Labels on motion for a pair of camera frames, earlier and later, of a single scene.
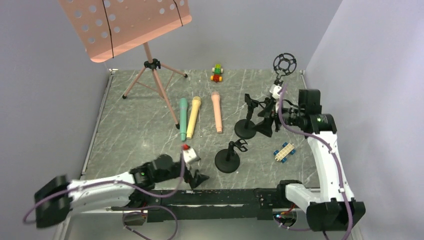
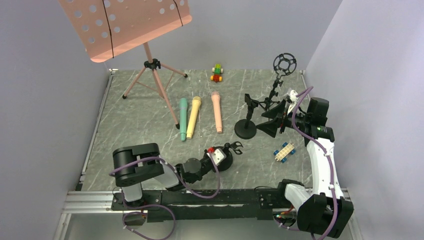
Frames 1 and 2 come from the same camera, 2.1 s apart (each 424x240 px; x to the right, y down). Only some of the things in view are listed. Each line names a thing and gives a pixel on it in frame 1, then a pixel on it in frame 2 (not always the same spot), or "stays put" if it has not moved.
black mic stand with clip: [246, 128] stays put
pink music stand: [106, 28] stays put
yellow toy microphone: [196, 102] stays put
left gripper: [187, 170] to [228, 149]
